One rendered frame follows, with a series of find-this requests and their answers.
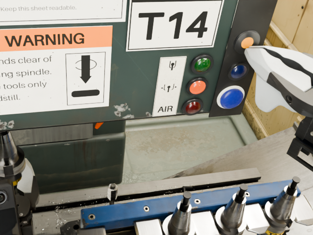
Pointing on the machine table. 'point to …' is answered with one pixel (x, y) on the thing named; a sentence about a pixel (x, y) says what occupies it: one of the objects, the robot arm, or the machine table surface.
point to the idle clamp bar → (64, 230)
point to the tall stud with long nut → (112, 193)
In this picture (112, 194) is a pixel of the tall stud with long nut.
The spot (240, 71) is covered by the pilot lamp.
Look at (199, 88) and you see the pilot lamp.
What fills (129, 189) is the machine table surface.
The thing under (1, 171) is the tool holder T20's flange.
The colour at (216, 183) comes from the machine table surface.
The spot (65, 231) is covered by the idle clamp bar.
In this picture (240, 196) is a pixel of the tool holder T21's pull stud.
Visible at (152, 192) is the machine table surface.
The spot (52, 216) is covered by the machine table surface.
